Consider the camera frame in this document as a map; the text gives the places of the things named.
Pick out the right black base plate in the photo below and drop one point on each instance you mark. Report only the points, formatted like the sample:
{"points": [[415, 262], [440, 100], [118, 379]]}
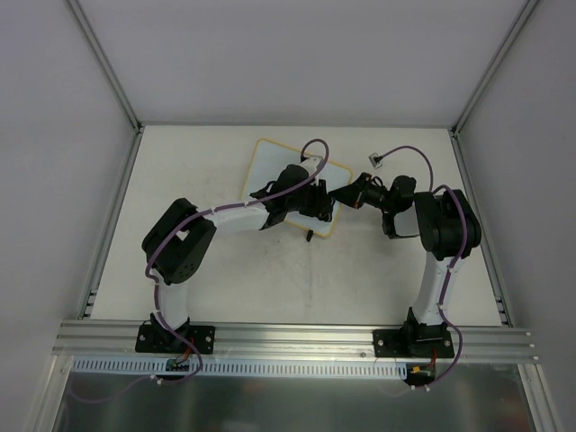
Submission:
{"points": [[389, 343]]}

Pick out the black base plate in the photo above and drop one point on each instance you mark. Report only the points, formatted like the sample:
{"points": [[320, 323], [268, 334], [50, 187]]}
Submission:
{"points": [[152, 338], [389, 343]]}

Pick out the yellow framed whiteboard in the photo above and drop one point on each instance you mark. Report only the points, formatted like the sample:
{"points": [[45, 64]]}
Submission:
{"points": [[270, 158]]}

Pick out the aluminium front rail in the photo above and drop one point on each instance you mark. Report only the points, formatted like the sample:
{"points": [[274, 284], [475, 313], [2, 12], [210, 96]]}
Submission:
{"points": [[496, 345]]}

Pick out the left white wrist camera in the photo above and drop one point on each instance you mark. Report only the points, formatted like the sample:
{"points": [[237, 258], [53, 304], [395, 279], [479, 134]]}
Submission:
{"points": [[311, 164]]}

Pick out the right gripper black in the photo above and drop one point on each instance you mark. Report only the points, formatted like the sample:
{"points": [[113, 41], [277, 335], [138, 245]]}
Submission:
{"points": [[358, 193]]}

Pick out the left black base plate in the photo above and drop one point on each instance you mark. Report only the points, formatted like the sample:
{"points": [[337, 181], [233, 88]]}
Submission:
{"points": [[152, 338]]}

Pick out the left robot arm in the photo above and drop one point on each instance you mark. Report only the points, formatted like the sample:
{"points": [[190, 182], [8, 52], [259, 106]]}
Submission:
{"points": [[176, 245]]}

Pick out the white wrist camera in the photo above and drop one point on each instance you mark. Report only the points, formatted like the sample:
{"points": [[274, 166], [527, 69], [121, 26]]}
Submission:
{"points": [[376, 161], [311, 164]]}

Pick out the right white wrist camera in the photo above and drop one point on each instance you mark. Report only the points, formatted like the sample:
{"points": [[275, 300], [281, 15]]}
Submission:
{"points": [[376, 161]]}

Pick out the white slotted cable duct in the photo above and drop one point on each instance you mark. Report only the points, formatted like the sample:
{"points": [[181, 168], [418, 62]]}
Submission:
{"points": [[241, 368]]}

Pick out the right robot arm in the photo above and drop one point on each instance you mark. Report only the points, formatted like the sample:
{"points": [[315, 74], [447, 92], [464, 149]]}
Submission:
{"points": [[448, 231]]}

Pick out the left aluminium frame post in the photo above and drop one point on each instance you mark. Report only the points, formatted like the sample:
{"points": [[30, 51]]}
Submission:
{"points": [[87, 30]]}

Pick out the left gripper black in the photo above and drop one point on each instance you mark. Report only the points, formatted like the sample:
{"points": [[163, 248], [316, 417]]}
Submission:
{"points": [[318, 201]]}

